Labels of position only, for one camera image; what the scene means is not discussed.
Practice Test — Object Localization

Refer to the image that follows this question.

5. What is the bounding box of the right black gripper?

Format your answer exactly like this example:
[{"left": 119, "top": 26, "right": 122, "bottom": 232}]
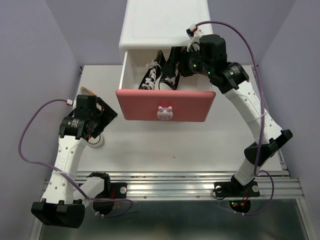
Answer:
[{"left": 161, "top": 43, "right": 214, "bottom": 78}]

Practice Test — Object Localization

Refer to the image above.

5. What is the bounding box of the black sneaker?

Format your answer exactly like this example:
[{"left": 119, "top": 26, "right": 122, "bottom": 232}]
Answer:
[
  {"left": 138, "top": 50, "right": 166, "bottom": 90},
  {"left": 154, "top": 73, "right": 180, "bottom": 91}
]

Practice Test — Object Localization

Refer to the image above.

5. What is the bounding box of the orange sneaker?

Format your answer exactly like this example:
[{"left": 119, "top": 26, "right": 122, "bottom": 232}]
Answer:
[
  {"left": 79, "top": 86, "right": 97, "bottom": 96},
  {"left": 86, "top": 134, "right": 104, "bottom": 148}
]

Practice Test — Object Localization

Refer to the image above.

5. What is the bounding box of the dark pink top drawer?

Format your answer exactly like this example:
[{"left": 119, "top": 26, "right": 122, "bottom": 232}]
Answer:
[{"left": 115, "top": 48, "right": 216, "bottom": 122}]

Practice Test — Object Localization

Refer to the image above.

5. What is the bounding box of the pink bunny knob top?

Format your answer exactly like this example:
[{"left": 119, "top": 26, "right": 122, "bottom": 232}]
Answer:
[{"left": 157, "top": 106, "right": 174, "bottom": 120}]

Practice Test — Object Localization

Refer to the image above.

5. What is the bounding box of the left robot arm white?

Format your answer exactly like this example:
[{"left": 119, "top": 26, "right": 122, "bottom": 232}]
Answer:
[{"left": 31, "top": 94, "right": 118, "bottom": 228}]

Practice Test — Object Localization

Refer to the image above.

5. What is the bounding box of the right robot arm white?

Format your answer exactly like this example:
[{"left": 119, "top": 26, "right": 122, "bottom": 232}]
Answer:
[{"left": 162, "top": 34, "right": 293, "bottom": 195}]

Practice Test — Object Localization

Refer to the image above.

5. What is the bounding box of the white plastic drawer cabinet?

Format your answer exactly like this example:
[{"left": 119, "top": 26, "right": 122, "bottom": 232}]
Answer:
[{"left": 118, "top": 0, "right": 211, "bottom": 52}]

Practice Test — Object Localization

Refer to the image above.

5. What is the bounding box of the orange sneaker front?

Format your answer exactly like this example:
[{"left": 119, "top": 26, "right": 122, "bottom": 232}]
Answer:
[{"left": 86, "top": 134, "right": 104, "bottom": 148}]

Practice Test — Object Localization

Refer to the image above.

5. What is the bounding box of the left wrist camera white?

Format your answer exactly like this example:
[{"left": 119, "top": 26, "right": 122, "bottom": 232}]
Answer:
[{"left": 65, "top": 98, "right": 77, "bottom": 108}]

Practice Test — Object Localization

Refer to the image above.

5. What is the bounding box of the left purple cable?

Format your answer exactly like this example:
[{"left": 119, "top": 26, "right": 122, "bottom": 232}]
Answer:
[{"left": 18, "top": 98, "right": 133, "bottom": 218}]

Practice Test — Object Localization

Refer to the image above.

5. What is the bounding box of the purple cable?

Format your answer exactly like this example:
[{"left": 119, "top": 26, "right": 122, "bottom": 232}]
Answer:
[
  {"left": 194, "top": 20, "right": 274, "bottom": 216},
  {"left": 18, "top": 98, "right": 133, "bottom": 218}
]

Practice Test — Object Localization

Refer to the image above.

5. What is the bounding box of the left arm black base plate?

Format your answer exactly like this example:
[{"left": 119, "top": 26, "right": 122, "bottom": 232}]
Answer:
[{"left": 92, "top": 182, "right": 130, "bottom": 218}]

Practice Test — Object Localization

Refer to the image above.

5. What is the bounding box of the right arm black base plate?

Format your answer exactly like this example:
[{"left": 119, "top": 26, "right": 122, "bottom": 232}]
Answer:
[{"left": 211, "top": 181, "right": 261, "bottom": 214}]

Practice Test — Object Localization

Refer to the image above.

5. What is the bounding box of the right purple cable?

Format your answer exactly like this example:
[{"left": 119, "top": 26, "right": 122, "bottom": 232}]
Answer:
[{"left": 194, "top": 20, "right": 274, "bottom": 216}]

